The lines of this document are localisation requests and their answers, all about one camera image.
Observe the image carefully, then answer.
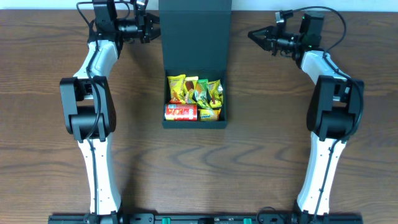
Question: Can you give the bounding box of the yellow-orange biscuit packet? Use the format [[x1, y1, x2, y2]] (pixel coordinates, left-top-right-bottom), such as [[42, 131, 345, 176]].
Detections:
[[198, 108, 221, 122]]

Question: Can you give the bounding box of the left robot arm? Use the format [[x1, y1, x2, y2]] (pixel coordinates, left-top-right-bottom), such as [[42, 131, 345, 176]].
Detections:
[[60, 0, 160, 217]]

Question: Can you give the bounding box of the red Pringles can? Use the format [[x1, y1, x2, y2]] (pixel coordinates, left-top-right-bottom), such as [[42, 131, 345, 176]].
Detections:
[[164, 104, 198, 121]]

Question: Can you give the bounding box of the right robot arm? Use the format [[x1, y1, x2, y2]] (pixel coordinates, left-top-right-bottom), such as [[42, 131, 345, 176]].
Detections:
[[248, 6, 364, 222]]

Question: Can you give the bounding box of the yellow-red snack packet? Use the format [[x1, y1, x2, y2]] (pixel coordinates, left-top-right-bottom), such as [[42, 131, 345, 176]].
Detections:
[[167, 74, 186, 104]]

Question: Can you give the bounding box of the yellow Apollo chocolate packet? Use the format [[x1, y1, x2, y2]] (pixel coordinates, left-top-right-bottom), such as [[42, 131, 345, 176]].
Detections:
[[207, 80, 223, 108]]

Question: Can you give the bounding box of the green wafer snack packet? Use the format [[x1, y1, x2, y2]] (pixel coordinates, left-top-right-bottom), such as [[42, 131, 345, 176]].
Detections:
[[194, 79, 211, 109]]

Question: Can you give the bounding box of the yellow Apollo cake packet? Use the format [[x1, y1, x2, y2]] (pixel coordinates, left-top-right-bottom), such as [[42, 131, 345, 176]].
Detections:
[[183, 77, 198, 105]]

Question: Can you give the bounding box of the dark green gift box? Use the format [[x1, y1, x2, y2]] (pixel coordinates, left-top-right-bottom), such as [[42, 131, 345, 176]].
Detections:
[[157, 0, 233, 130]]

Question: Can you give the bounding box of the black mounting rail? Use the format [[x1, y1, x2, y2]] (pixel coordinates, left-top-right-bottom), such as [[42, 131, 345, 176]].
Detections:
[[48, 213, 363, 224]]

